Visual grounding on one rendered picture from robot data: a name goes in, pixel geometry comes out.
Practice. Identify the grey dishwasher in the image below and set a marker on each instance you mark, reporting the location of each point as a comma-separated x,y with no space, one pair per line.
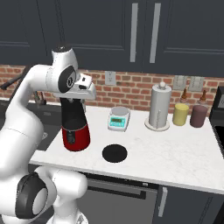
116,208

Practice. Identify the black appliance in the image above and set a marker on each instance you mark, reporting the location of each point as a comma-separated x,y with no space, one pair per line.
217,113

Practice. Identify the dark low cupboard door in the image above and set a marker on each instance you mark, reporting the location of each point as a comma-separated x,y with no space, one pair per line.
189,208

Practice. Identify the grey wall outlet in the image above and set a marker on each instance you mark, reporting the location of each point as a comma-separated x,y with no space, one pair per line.
110,78
180,82
196,83

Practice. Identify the dark sink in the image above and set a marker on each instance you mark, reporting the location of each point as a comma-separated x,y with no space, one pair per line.
49,119

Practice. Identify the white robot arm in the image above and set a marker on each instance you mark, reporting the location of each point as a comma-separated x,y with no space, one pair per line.
20,137

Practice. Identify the teal and white kitchen scale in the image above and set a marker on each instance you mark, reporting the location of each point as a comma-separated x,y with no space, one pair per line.
118,120

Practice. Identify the black round blender lid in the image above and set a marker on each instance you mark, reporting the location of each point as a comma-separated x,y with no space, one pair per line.
115,153

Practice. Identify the black hob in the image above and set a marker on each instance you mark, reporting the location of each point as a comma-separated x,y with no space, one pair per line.
220,135

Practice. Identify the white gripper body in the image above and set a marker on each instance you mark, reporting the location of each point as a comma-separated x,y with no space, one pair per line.
78,92

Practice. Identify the black tap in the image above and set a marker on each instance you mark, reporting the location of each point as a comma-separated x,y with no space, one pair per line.
8,83

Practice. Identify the brown bottle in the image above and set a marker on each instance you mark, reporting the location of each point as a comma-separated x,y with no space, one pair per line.
184,95
203,97

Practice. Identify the yellow canister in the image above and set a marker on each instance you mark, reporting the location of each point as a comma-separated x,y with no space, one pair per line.
180,115

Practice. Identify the white paper towel holder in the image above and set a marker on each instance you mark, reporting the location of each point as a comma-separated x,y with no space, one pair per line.
159,108

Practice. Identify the maroon canister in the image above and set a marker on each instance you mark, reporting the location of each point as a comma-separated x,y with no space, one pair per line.
198,116

